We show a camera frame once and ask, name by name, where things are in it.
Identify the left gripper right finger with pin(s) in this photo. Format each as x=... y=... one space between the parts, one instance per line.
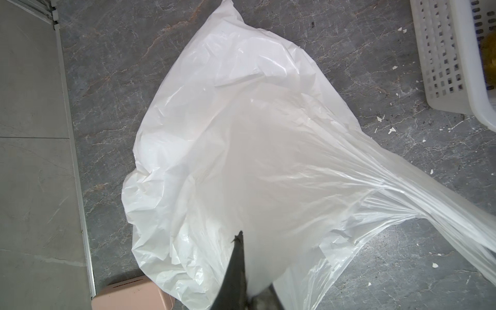
x=266 y=300

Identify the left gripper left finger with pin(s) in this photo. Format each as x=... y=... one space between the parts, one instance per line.
x=233 y=292

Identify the white plastic bag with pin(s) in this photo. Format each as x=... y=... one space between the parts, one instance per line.
x=246 y=136

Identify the yellow pineapple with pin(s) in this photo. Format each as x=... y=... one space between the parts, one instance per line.
x=487 y=49

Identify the pink rectangular block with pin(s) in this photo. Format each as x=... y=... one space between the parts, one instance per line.
x=136 y=293

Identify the white perforated plastic tray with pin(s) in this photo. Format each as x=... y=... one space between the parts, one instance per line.
x=449 y=35

